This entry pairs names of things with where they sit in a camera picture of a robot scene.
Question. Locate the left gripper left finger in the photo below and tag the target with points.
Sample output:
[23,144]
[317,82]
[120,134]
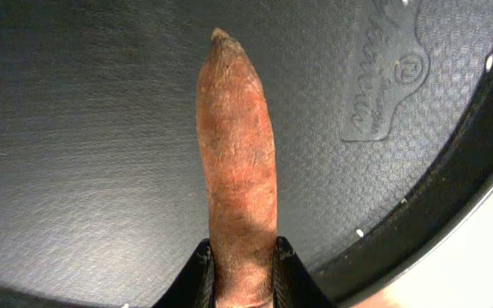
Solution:
[193,287]

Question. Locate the round black serving tray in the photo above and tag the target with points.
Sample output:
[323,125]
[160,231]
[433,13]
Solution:
[382,113]

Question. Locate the orange carrot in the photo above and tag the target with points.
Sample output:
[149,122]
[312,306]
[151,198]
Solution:
[236,142]

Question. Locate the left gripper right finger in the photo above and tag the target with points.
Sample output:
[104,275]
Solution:
[293,285]

